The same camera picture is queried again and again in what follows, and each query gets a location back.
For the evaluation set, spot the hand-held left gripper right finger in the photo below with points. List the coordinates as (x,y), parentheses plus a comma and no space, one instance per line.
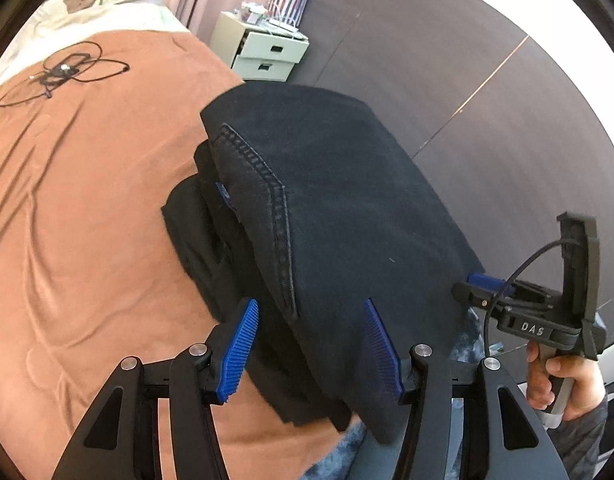
(384,355)

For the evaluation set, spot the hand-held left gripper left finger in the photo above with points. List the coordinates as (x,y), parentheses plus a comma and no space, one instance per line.
(239,350)

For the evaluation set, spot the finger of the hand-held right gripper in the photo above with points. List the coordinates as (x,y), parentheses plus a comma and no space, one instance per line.
(467,294)
(479,278)

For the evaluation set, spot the black pants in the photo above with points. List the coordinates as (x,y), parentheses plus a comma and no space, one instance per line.
(337,200)

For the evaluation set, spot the person's right forearm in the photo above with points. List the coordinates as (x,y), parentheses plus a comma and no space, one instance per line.
(582,440)

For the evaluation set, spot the person's right hand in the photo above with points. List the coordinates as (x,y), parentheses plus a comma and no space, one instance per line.
(587,385)

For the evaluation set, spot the orange blanket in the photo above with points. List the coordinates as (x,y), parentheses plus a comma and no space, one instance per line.
(87,210)

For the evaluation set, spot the white nightstand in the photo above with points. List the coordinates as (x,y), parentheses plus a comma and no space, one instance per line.
(272,55)

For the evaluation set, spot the cream printed quilt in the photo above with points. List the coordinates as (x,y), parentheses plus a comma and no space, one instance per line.
(112,15)

